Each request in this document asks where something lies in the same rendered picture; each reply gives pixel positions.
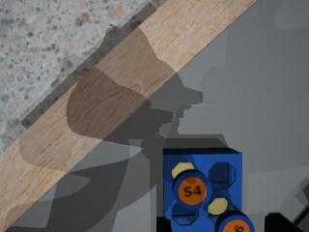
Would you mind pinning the blue tube rack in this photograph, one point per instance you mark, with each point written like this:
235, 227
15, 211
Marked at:
221, 166

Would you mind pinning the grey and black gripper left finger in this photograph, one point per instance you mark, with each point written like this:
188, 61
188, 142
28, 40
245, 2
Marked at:
163, 224

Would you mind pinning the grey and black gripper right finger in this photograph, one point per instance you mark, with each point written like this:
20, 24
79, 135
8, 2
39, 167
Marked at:
275, 222

